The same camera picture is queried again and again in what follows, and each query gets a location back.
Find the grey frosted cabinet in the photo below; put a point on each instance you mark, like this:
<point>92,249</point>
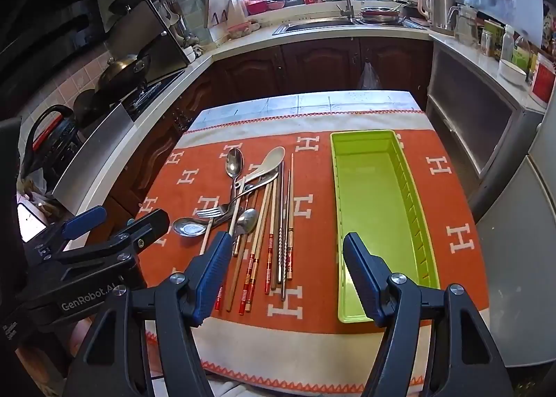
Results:
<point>469,110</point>

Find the pink bowl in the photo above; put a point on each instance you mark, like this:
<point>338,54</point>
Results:
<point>276,3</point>

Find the orange printed blanket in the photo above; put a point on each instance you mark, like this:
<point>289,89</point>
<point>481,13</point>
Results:
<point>434,206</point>

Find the white ceramic spoon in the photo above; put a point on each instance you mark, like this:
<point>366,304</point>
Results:
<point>272,156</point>

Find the black range hood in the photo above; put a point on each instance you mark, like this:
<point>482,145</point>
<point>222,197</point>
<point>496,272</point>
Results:
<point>52,1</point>

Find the white bowl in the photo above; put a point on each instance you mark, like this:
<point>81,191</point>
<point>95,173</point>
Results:
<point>512,71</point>

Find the steel fork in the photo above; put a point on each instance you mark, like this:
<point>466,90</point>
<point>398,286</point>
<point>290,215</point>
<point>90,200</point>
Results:
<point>208,213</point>

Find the steel soup spoon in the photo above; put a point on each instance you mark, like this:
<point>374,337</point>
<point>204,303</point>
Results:
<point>189,227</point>

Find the clear plastic bottle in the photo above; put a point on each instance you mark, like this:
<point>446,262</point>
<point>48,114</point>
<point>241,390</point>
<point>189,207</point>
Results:
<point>507,43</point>

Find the stack of steel dishes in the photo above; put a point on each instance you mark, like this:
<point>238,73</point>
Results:
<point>380,14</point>

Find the wooden cutting board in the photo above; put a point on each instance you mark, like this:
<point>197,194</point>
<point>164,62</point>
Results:
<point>221,10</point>

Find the pale checked table cover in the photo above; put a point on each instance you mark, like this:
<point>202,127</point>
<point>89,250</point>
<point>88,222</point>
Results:
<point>304,103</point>

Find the steel kettle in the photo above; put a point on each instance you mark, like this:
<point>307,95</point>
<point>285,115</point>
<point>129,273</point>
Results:
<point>438,6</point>

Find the red basin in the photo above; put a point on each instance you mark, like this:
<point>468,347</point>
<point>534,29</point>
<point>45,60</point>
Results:
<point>256,5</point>

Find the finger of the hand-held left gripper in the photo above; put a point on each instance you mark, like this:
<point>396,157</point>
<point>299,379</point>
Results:
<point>82,219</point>
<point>143,223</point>

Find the green tin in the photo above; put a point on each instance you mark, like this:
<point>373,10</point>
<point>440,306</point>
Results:
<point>488,38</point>

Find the steel side sheet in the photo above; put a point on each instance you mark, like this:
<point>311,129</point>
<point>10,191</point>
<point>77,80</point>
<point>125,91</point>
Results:
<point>95,158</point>

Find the hanging plastic bag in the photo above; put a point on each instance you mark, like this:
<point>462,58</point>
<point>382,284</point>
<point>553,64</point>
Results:
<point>369,75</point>

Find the dark wood kitchen cabinets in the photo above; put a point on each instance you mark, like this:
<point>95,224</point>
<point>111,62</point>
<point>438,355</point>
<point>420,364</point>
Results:
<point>304,66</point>

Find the gas stove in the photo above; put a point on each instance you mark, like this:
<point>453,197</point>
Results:
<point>147,93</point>

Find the clear food container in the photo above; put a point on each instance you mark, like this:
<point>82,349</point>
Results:
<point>241,27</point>

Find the grey refrigerator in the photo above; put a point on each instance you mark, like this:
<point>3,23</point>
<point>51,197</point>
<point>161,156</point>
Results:
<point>521,227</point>

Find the glass pitcher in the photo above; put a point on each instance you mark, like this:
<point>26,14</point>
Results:
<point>467,25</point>

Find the small steel spoon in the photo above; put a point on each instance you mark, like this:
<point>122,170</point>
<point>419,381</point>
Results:
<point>248,186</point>

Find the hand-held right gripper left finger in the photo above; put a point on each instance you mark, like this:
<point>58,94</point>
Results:
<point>215,266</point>

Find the bundle of wooden chopsticks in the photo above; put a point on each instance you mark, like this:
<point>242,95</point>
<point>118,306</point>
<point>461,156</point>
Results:
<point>259,249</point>

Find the green plastic tray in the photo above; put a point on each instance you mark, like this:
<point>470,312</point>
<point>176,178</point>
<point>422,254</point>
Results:
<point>373,188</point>

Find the red canister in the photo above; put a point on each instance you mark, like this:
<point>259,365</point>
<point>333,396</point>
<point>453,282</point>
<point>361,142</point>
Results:
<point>543,77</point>

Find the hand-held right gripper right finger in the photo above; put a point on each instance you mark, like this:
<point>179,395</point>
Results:
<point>360,266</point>

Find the steel sink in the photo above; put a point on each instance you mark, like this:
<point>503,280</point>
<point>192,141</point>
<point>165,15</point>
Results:
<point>312,25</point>

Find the green label bottle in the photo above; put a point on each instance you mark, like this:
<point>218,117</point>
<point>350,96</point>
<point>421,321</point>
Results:
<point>521,53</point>

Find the steel splash guard panel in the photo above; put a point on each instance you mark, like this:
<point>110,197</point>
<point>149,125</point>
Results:
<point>152,36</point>

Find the black electric cooker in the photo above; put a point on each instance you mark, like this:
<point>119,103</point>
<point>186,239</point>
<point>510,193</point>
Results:
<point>47,140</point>

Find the dark wok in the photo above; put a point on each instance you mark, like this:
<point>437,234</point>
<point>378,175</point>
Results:
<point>121,71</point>

